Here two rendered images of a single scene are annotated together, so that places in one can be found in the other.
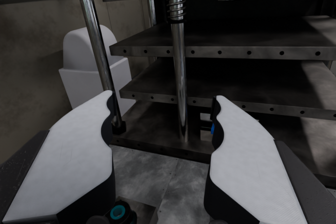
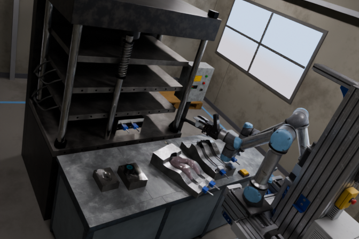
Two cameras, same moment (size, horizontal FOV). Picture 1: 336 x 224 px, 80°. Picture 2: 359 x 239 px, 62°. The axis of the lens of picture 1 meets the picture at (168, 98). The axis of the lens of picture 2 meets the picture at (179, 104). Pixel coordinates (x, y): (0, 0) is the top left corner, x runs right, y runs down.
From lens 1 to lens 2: 201 cm
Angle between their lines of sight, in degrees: 59
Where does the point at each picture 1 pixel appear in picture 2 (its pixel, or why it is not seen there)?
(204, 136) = (117, 133)
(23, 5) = not seen: outside the picture
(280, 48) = (155, 87)
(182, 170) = (123, 151)
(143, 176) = (110, 159)
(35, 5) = not seen: outside the picture
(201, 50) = (126, 89)
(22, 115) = not seen: outside the picture
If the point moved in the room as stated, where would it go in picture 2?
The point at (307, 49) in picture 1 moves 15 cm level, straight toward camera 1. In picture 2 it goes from (163, 87) to (168, 95)
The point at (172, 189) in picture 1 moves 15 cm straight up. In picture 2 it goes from (127, 158) to (131, 144)
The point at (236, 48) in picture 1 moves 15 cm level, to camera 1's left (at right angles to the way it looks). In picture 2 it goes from (140, 87) to (130, 90)
